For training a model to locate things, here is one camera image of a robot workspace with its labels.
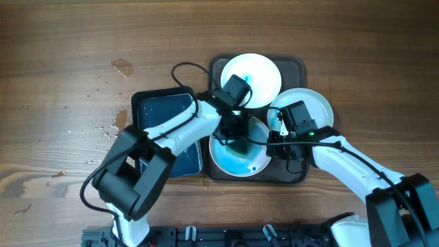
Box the white plate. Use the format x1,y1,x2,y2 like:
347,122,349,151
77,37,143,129
221,54,282,108
267,88,334,135
209,135,271,178

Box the white plate top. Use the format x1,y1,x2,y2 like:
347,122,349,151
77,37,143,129
221,54,282,108

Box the green yellow sponge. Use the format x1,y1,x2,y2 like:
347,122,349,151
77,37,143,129
228,137,252,154

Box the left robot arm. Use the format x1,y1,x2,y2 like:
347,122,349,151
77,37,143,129
87,90,249,246

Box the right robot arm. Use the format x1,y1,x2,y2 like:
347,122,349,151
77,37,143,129
268,126,438,246

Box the brown plastic serving tray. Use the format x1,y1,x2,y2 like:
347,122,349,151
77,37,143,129
202,54,309,186

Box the black water basin tray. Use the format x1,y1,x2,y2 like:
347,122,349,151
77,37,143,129
131,87,203,178

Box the right black cable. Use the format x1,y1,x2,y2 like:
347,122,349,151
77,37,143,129
243,106,431,247

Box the black cable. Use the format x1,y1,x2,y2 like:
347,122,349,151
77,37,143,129
243,106,431,247
80,61,220,247

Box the left black cable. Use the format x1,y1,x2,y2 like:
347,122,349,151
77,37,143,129
80,61,220,247

